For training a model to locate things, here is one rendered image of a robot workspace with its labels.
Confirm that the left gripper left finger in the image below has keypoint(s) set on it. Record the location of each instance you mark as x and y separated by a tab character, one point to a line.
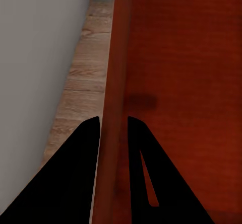
61	192

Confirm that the storage box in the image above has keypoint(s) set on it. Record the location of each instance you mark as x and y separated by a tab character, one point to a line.
177	66

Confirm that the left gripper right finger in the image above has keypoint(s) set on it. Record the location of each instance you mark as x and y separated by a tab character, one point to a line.
178	203

